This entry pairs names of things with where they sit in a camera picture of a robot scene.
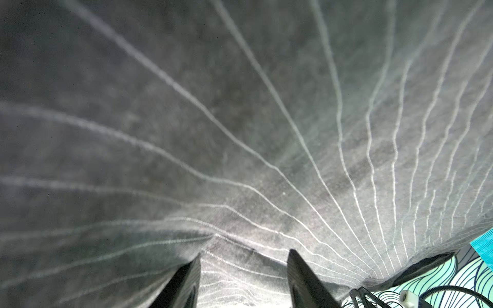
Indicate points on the dark grey pinstriped shirt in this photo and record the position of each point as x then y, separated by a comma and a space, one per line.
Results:
137, 136

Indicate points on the teal plastic basket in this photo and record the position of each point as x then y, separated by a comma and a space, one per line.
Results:
484, 247

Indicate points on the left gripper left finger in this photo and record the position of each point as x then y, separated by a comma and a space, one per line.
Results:
182, 290

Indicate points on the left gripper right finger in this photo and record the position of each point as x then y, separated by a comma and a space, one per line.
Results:
306, 289

